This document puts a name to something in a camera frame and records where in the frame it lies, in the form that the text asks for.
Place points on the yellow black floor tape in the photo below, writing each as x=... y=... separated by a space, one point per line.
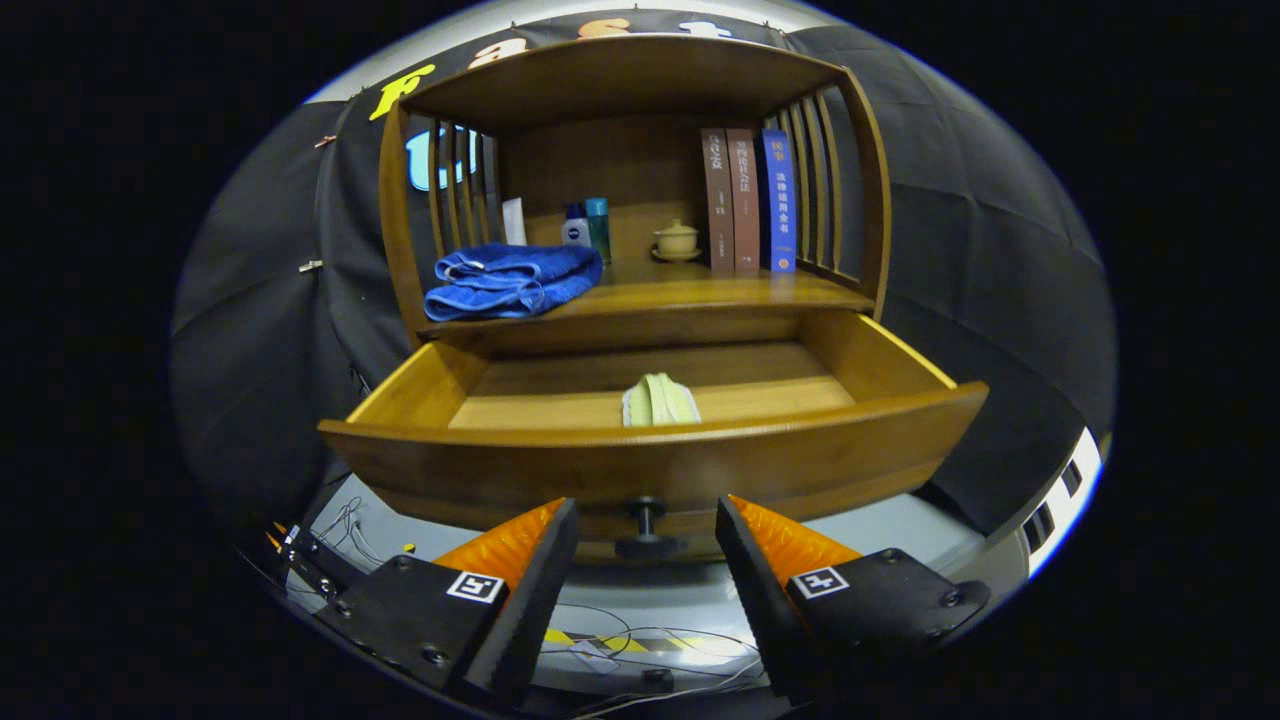
x=620 y=642

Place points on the blue book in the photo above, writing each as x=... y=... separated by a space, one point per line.
x=778 y=200

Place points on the wooden drawer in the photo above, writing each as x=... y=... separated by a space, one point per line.
x=700 y=470

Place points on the blue folded towel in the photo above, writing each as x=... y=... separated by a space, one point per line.
x=510 y=280

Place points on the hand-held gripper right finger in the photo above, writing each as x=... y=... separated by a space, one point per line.
x=760 y=600

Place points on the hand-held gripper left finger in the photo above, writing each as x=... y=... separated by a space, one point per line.
x=535 y=610

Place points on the white blue lotion bottle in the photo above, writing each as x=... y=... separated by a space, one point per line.
x=576 y=232

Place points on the teal bottle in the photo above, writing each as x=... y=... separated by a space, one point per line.
x=598 y=225

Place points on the dark brown book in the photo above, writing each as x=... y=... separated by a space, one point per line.
x=717 y=200

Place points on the reddish brown book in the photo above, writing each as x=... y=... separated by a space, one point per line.
x=743 y=200

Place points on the wooden cabinet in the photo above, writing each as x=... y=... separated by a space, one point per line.
x=600 y=160

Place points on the black backdrop cloth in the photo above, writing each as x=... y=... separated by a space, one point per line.
x=1000 y=250

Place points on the beige lidded teacup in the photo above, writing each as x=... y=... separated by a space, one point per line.
x=676 y=240

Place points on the white paper card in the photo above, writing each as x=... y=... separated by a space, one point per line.
x=513 y=222

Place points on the white slotted panel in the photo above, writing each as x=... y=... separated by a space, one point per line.
x=1060 y=510

